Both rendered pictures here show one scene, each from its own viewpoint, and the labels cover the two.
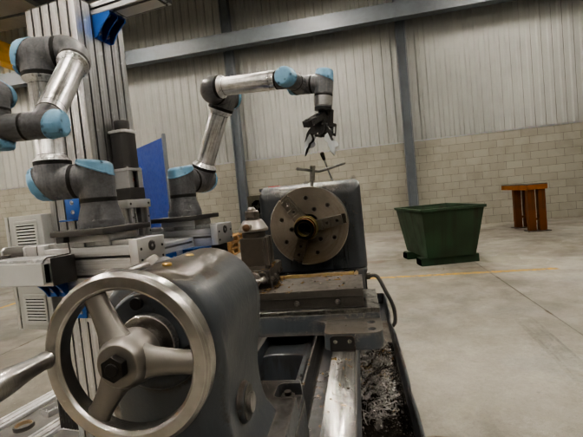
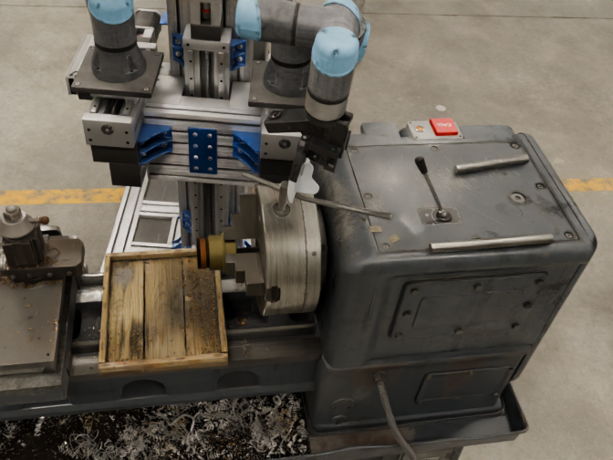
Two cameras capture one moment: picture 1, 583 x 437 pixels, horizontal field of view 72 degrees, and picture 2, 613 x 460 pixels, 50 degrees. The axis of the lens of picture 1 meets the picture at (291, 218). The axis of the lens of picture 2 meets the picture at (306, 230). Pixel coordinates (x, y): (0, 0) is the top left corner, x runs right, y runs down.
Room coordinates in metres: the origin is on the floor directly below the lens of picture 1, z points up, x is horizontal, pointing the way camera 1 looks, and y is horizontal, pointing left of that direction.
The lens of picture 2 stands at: (1.24, -1.08, 2.25)
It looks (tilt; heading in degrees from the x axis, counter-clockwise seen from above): 45 degrees down; 66
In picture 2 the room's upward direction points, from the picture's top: 8 degrees clockwise
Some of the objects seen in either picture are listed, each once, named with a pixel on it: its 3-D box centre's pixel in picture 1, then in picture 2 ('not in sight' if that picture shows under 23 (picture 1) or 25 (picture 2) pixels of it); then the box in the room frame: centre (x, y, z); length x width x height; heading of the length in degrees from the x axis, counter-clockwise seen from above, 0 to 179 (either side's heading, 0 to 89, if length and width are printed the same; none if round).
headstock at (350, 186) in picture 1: (316, 222); (431, 239); (2.03, -0.12, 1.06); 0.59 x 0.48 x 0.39; 171
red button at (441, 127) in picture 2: not in sight; (443, 128); (2.11, 0.07, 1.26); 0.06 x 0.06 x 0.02; 81
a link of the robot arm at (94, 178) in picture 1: (94, 178); (111, 14); (1.36, 0.66, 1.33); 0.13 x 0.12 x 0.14; 92
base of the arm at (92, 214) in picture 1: (100, 211); (117, 53); (1.36, 0.65, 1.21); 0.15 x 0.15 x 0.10
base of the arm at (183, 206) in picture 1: (184, 205); (289, 67); (1.83, 0.48, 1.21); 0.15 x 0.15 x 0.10
